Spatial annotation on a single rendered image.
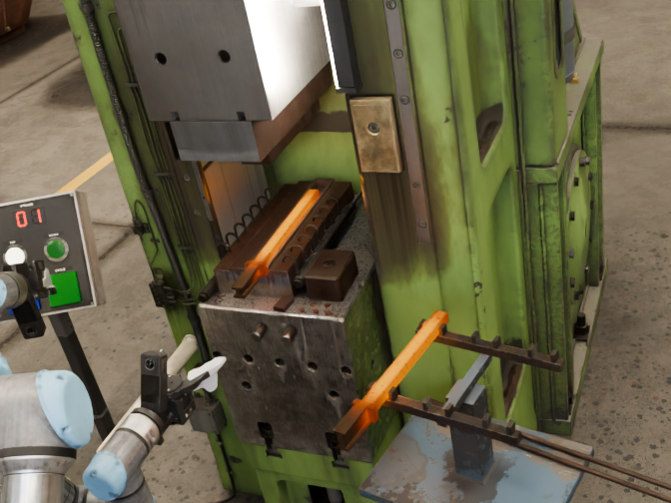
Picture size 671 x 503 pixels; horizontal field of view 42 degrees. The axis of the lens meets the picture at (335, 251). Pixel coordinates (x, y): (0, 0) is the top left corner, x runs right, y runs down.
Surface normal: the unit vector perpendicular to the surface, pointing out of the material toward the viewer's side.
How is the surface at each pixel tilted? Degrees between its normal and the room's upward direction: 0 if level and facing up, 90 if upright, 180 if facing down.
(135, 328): 0
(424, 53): 90
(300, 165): 90
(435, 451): 0
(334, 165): 90
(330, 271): 0
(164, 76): 90
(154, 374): 63
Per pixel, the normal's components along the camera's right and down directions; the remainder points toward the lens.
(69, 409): 0.97, -0.23
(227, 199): 0.92, 0.06
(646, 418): -0.18, -0.83
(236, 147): -0.36, 0.54
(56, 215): -0.04, 0.03
